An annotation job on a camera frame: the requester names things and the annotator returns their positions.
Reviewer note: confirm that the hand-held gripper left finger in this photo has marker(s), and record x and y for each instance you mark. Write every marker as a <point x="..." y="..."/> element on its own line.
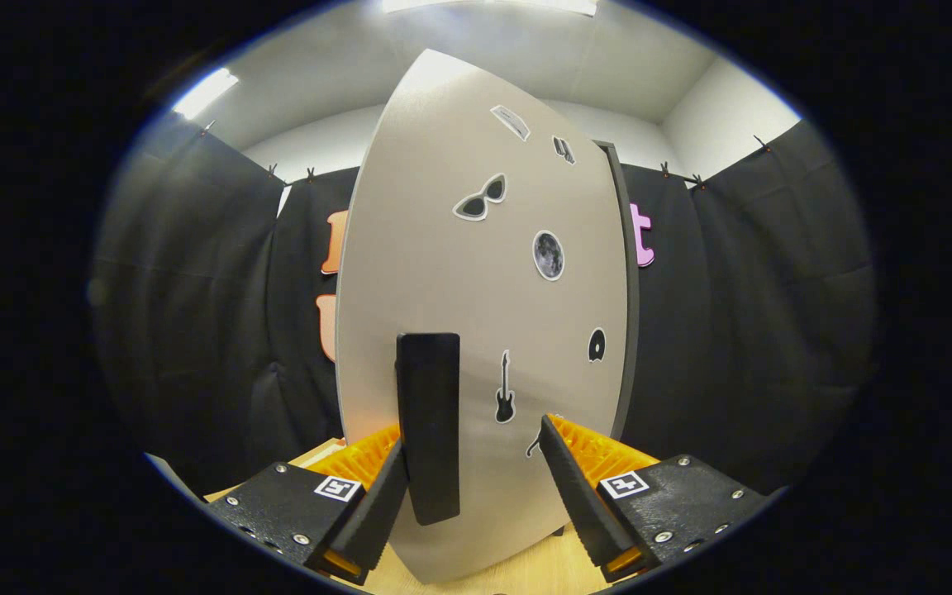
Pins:
<point x="294" y="512"/>

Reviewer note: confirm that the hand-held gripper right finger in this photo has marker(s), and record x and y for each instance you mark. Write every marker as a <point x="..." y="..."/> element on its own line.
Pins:
<point x="683" y="504"/>

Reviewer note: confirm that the grey shoe cabinet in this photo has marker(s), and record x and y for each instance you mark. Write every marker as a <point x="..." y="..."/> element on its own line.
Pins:
<point x="631" y="273"/>

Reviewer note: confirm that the black backdrop cloth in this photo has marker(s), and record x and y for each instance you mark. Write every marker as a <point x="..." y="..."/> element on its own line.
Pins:
<point x="195" y="330"/>

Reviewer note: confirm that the ceiling light strip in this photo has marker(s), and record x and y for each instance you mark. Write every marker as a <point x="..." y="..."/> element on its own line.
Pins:
<point x="205" y="92"/>
<point x="509" y="4"/>

